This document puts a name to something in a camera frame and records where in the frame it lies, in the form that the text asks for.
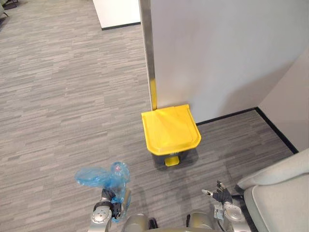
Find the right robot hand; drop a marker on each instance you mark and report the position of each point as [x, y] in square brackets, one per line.
[222, 194]

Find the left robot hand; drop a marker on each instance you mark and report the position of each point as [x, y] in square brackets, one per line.
[111, 198]

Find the blue plastic rubbish bag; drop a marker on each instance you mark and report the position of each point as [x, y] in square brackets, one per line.
[113, 180]

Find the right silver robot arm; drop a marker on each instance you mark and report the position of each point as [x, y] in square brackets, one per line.
[233, 215]

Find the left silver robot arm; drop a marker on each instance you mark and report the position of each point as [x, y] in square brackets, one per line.
[100, 216]

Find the yellow lidded pedal trash can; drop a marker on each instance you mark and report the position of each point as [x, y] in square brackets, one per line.
[169, 130]

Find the right silver robot leg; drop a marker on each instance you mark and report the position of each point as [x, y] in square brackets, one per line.
[200, 221]

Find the silver robot leg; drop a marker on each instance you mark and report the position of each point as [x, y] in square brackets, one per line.
[138, 223]
[200, 221]

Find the left silver robot leg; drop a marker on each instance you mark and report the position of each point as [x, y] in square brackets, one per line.
[138, 223]

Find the light grey sofa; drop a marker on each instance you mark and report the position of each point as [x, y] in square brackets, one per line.
[277, 193]

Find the metal wall corner strip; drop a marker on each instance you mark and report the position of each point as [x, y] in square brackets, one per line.
[149, 53]

